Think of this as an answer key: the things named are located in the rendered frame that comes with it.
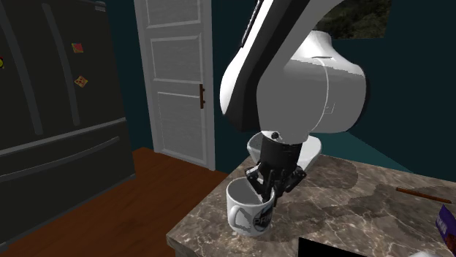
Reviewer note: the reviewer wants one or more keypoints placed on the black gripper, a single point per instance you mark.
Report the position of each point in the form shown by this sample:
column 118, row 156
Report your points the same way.
column 279, row 153

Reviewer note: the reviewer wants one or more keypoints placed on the white mug with dark print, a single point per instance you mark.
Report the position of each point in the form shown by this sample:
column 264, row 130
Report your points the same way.
column 245, row 217

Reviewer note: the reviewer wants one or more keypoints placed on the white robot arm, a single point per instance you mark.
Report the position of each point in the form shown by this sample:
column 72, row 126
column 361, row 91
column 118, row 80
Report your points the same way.
column 306, row 92

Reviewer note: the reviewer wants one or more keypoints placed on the white panelled door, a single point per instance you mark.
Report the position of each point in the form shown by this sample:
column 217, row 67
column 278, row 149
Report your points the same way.
column 178, row 89

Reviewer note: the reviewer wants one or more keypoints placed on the brown pencil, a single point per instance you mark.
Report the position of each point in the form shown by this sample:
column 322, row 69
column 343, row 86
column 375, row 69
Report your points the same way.
column 424, row 195

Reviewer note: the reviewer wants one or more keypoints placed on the purple box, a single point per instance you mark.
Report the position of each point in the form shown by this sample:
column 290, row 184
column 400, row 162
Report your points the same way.
column 448, row 224

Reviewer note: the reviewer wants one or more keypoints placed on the dark refrigerator with magnets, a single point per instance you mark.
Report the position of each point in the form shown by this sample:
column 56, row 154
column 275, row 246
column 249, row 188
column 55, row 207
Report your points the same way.
column 53, row 117

